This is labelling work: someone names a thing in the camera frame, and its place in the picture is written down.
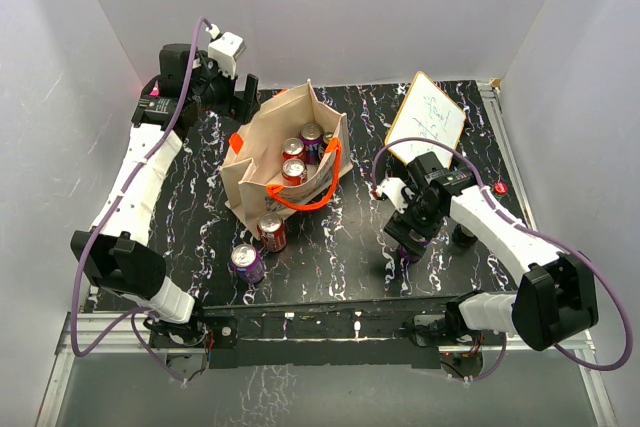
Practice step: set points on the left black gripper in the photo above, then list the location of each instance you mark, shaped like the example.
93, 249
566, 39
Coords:
208, 69

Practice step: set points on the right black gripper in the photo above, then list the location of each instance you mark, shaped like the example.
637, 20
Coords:
399, 227

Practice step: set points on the purple Fanta can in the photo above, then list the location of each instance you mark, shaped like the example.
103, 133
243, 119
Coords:
248, 264
411, 256
311, 136

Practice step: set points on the red coke can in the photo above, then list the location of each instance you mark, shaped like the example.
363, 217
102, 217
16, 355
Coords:
294, 172
272, 230
294, 148

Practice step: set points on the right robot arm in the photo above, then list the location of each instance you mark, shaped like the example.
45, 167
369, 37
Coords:
555, 297

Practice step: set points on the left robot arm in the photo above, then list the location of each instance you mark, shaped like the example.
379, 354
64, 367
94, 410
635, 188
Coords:
115, 251

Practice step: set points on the dark Pepsi bottle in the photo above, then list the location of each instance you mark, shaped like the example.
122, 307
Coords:
477, 217

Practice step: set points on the black marble pattern mat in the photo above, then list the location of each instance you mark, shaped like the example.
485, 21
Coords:
337, 253

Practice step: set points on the pink marker pen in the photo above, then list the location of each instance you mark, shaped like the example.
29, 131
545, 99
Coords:
154, 91

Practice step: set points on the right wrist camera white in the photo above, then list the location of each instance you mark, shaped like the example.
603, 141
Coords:
396, 191

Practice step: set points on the small whiteboard with orange frame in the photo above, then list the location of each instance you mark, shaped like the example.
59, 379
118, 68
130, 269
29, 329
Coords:
427, 112

